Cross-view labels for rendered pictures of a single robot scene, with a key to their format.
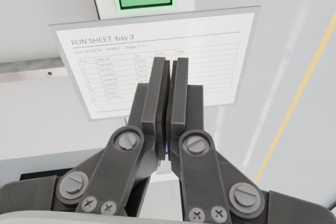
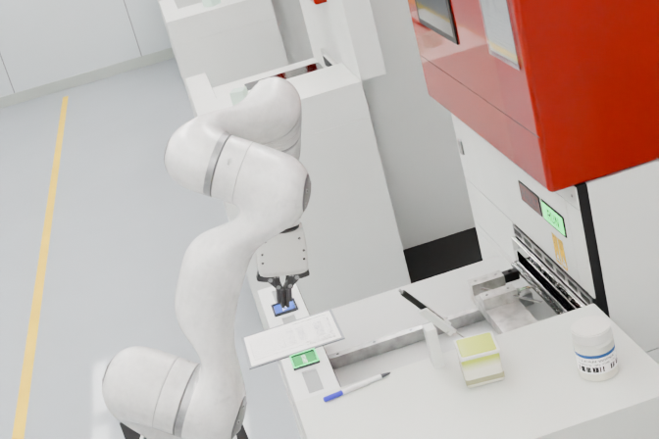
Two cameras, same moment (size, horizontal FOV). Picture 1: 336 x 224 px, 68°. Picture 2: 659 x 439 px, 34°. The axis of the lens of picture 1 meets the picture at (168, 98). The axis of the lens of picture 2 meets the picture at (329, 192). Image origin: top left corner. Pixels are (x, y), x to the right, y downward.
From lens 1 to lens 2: 2.05 m
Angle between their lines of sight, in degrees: 24
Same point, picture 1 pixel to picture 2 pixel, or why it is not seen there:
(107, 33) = (319, 342)
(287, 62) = not seen: outside the picture
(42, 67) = (380, 344)
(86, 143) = (357, 306)
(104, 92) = (321, 322)
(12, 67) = (401, 340)
